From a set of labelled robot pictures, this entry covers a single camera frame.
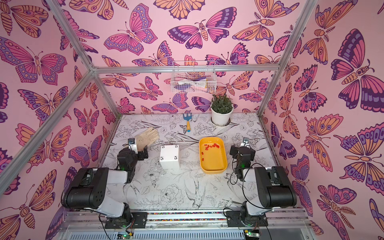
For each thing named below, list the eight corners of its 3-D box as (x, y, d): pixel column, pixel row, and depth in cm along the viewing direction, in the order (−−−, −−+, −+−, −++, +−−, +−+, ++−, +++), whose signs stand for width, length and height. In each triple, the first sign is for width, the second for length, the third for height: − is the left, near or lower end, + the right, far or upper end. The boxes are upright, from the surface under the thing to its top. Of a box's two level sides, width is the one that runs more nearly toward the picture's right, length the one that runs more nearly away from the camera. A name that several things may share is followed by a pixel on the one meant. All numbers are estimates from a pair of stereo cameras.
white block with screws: (162, 169, 93) (158, 161, 84) (164, 154, 100) (161, 144, 91) (179, 169, 93) (177, 161, 84) (180, 154, 100) (179, 144, 91)
